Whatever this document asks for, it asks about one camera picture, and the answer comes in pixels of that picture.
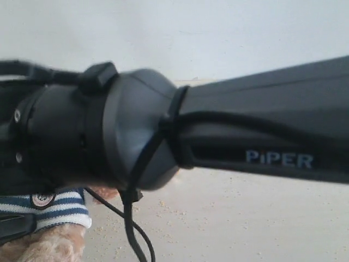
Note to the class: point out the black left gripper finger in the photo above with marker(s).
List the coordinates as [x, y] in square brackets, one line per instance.
[15, 226]

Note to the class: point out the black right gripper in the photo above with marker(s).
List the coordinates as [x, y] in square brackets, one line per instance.
[134, 196]

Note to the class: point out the pink teddy bear striped shirt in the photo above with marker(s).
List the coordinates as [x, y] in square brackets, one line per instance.
[60, 223]

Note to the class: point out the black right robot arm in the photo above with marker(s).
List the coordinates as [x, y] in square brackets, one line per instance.
[135, 130]

